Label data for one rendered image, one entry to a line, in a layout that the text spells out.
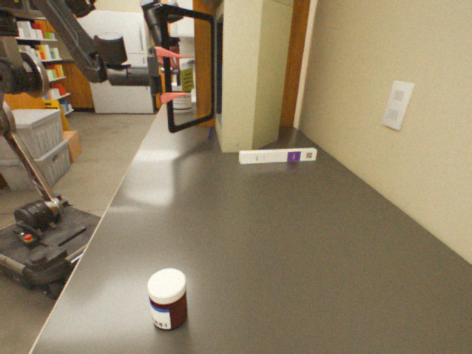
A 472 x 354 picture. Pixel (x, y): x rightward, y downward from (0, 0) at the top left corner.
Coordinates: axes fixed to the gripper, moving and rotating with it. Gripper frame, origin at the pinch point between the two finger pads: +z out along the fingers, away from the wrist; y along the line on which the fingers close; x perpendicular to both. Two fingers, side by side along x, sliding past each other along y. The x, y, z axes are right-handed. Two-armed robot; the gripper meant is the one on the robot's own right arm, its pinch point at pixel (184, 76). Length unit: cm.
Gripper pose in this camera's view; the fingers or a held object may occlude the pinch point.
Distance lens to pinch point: 81.3
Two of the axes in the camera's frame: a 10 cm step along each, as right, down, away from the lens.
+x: -1.4, -4.5, 8.8
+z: 9.9, -0.4, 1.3
